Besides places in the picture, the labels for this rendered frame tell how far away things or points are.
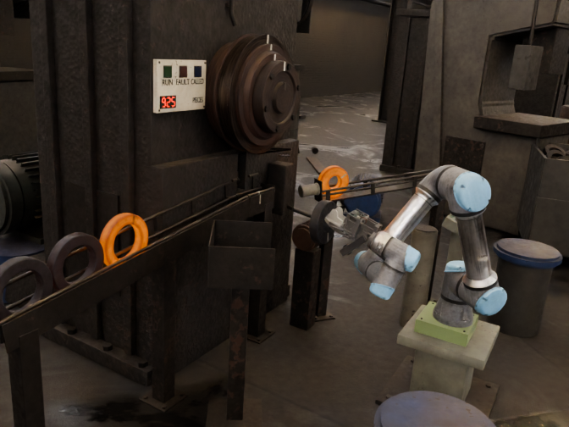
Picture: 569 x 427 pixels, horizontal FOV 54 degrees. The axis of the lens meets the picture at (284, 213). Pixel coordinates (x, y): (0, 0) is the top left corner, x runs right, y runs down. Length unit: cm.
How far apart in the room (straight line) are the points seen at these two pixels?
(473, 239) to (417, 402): 62
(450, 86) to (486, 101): 30
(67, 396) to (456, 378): 146
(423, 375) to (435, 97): 298
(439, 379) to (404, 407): 73
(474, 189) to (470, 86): 292
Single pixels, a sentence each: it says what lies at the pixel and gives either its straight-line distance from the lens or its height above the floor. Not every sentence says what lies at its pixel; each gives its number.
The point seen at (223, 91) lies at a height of 113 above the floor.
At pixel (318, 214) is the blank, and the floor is 78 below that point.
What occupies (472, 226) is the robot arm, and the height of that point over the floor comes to 79.
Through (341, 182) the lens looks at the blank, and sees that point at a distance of 269.
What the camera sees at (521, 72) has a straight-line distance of 433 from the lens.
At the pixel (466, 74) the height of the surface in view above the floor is 119.
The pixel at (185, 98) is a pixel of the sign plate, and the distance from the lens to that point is 212.
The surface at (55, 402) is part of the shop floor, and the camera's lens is 234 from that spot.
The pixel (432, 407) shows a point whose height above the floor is 43.
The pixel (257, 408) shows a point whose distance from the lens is 222.
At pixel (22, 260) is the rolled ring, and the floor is 73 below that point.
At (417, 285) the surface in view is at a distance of 280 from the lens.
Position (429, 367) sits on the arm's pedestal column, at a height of 17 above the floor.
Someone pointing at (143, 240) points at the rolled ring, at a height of 67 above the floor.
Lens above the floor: 132
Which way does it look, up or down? 17 degrees down
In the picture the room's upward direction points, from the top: 4 degrees clockwise
